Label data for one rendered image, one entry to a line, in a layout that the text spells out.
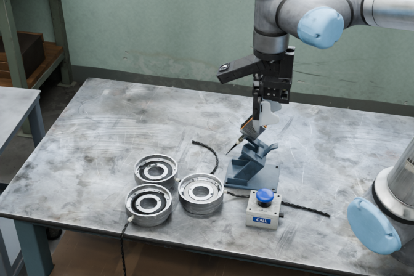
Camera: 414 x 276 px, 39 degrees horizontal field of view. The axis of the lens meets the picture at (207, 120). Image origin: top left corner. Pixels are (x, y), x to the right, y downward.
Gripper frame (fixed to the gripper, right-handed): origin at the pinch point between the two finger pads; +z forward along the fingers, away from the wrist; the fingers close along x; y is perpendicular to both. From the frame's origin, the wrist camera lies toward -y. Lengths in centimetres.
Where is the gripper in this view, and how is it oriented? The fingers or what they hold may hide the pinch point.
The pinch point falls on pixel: (255, 123)
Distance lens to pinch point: 135.6
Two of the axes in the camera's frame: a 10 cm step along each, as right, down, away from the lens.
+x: 1.9, -5.7, 8.0
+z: 0.0, 8.1, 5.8
